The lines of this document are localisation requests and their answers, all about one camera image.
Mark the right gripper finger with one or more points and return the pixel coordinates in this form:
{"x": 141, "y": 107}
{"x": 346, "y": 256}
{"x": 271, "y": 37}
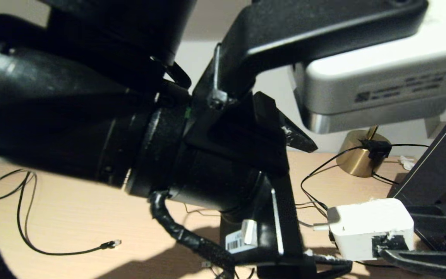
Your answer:
{"x": 432, "y": 263}
{"x": 439, "y": 223}

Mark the black inline lamp switch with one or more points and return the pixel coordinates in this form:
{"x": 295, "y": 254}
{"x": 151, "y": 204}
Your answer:
{"x": 376, "y": 148}

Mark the white crumpled wrapper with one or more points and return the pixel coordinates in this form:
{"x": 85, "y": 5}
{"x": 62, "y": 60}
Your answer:
{"x": 406, "y": 162}

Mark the white power adapter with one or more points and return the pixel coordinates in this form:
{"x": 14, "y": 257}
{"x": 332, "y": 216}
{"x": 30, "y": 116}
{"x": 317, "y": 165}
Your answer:
{"x": 366, "y": 221}

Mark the black box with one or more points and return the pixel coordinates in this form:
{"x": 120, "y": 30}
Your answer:
{"x": 432, "y": 178}

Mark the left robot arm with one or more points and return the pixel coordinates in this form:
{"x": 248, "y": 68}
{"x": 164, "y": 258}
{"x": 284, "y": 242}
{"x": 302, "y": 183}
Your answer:
{"x": 60, "y": 108}

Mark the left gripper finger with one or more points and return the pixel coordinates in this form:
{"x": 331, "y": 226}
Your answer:
{"x": 331, "y": 266}

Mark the brass desk lamp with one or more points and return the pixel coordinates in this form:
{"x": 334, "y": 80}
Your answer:
{"x": 356, "y": 161}

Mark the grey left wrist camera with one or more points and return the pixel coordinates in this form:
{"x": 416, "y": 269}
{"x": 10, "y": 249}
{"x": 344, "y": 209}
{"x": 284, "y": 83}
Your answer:
{"x": 381, "y": 77}

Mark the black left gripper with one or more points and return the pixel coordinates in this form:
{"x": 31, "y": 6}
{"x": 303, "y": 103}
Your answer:
{"x": 238, "y": 178}

